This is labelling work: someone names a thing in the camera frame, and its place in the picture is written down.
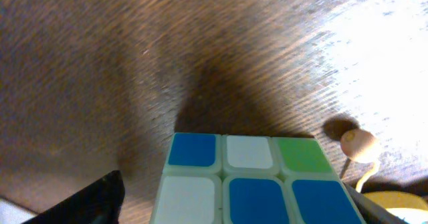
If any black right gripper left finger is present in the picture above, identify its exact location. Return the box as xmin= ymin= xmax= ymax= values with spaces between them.
xmin=23 ymin=170 xmax=125 ymax=224

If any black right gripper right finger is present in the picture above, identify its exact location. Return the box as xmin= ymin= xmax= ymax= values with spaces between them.
xmin=344 ymin=183 xmax=408 ymax=224

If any yellow wooden rattle drum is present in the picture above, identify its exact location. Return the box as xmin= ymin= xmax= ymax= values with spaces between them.
xmin=340 ymin=128 xmax=427 ymax=224

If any multicoloured puzzle cube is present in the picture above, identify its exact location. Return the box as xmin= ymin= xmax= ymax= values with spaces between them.
xmin=150 ymin=132 xmax=364 ymax=224

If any white cardboard box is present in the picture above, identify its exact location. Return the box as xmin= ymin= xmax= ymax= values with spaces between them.
xmin=0 ymin=199 xmax=36 ymax=224

